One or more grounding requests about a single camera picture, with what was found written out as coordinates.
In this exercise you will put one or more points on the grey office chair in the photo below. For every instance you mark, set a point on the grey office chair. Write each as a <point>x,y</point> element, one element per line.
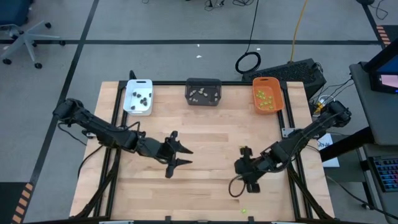
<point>26,39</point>

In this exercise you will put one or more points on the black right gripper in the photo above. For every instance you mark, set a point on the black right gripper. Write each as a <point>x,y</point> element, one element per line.
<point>256,166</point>

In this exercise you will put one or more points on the dark grey translucent bin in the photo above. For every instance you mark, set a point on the dark grey translucent bin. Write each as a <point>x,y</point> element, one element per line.
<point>208,101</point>

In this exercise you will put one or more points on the grey desk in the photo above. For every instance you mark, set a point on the grey desk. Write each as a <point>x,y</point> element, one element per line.
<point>385,124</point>

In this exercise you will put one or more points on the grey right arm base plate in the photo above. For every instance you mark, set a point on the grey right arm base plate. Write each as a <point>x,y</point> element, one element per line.
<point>286,132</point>

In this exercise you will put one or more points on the white paper sheet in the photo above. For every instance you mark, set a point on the white paper sheet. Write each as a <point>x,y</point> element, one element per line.
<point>331,161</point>

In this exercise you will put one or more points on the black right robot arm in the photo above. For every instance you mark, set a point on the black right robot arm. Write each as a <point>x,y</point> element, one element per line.
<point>298,140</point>

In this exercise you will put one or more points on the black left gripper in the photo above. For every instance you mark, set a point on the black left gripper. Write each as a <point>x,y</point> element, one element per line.
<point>155,149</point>

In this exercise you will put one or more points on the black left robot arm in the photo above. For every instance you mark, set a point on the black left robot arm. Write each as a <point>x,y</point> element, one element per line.
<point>102,133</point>

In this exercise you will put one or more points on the white plastic bin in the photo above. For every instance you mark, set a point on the white plastic bin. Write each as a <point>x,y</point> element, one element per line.
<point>147,109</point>

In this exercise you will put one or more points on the black monitor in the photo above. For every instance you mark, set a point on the black monitor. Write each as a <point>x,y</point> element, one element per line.
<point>374,82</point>

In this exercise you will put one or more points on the black stand base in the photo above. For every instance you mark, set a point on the black stand base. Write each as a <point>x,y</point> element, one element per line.
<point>365,1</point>

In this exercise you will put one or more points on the backlit keyboard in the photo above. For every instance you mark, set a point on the backlit keyboard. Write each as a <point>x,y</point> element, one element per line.
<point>387,172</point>

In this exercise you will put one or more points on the black computer tower case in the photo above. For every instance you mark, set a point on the black computer tower case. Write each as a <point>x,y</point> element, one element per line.
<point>292,73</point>

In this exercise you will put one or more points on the grey left arm base plate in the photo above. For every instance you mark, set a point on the grey left arm base plate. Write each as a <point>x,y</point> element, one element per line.
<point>88,134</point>

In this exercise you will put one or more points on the orange plastic bin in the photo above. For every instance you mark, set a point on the orange plastic bin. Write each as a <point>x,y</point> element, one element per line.
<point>276,93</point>

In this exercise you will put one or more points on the yellow power plug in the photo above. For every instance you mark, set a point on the yellow power plug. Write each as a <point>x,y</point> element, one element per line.
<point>317,107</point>

